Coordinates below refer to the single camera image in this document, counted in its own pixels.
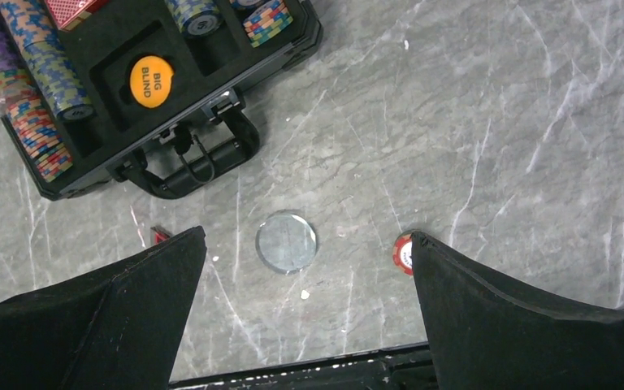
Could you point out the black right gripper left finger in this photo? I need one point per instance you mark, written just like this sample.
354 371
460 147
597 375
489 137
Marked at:
117 327

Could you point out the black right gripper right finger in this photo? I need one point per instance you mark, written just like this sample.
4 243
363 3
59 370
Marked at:
488 330

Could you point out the red triangular dealer button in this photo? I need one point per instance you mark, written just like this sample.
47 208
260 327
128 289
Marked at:
158 235

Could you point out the orange big blind button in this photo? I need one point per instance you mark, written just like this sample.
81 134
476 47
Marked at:
150 81

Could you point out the red playing card deck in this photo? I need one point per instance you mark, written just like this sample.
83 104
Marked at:
68 14

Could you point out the black poker set case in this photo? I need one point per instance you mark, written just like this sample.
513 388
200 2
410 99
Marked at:
199 133

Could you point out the clear round plastic disc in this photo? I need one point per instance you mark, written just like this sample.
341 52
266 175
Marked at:
286 242

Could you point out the green blue chip stack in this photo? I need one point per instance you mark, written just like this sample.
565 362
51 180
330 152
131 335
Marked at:
195 18
58 81

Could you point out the multicolour poker chip stack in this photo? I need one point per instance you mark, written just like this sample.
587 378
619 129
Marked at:
34 126

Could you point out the green blue right chip stack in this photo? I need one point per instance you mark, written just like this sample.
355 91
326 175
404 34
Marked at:
195 18

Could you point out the loose chips in case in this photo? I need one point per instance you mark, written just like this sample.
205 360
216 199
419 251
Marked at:
266 22

